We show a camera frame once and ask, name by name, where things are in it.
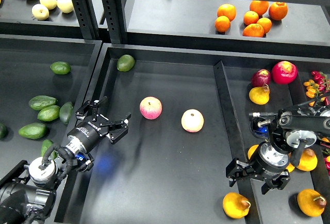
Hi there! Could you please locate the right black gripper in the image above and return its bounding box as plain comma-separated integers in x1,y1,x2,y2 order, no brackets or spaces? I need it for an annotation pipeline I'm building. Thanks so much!
225,142,290,195

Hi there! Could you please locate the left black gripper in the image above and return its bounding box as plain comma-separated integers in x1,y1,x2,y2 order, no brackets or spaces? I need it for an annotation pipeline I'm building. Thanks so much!
67,96,131,152

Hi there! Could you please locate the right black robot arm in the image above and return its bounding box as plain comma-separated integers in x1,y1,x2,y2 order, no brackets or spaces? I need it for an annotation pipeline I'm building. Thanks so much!
226,101,329,194

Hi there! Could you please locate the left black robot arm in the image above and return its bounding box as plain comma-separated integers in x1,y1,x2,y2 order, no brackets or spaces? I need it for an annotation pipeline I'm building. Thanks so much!
1,97,131,223

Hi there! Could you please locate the green avocado in middle tray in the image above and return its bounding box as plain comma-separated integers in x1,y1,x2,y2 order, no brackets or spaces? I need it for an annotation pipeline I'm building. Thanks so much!
117,54,135,72

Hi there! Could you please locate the green avocado top left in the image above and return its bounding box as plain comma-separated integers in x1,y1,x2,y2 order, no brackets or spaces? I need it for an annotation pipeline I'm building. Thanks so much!
50,61,71,75

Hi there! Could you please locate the dark avocado at edge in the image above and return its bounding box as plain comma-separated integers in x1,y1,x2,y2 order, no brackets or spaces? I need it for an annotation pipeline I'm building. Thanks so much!
0,123,8,139

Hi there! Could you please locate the pale yellow pear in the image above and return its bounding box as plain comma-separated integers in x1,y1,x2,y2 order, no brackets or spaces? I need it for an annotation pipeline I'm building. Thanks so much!
39,0,57,10
31,4,50,21
57,0,74,13

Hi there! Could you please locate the pink red apple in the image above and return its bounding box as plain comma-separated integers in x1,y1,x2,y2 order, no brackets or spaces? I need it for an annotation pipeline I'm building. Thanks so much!
139,96,162,120

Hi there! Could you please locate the black middle tray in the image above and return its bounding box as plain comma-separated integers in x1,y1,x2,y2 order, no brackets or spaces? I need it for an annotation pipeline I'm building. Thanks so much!
48,44,234,223

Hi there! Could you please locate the black tray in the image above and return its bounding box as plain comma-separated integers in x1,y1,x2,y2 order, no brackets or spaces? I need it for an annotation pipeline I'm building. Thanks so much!
210,53,329,223
48,44,234,223
1,35,102,177

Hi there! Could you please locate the pale pink apple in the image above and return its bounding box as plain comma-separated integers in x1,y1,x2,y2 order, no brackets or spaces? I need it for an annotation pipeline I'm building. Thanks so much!
181,109,204,133

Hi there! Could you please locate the black right tray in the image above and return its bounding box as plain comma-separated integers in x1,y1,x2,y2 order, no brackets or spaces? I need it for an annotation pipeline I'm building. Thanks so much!
210,53,329,223

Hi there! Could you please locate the black left tray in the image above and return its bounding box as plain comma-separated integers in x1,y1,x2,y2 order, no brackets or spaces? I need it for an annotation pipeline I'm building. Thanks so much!
1,35,102,177

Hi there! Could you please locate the dark red apple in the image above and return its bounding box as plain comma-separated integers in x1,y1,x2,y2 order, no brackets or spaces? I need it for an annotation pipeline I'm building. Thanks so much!
251,69,271,87

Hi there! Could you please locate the cherry tomato bunch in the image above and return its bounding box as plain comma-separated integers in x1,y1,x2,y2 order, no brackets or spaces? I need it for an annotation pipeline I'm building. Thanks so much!
303,70,329,107

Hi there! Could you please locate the bright red apple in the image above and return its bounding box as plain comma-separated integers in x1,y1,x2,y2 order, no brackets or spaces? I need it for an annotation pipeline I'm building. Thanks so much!
271,61,298,84

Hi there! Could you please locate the black shelf upright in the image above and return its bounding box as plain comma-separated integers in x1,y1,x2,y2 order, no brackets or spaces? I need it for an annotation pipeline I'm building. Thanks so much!
102,0,128,44
72,0,99,40

